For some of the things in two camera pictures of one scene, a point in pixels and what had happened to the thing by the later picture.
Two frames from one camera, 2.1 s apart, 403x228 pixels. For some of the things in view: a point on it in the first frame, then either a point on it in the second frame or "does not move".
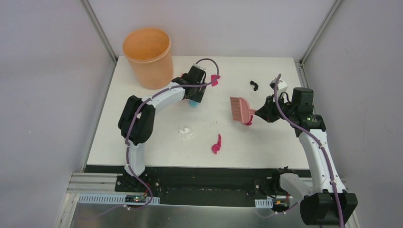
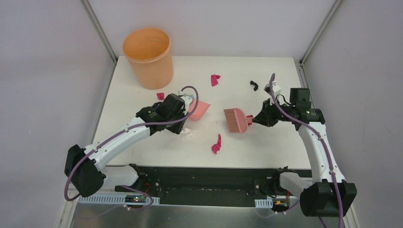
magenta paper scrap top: x=214 y=80 does not move
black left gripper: x=195 y=95 to x=182 y=125
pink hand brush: x=241 y=109 to x=237 y=120
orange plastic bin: x=149 y=51 does not move
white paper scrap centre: x=185 y=133 does not move
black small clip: x=255 y=85 does not move
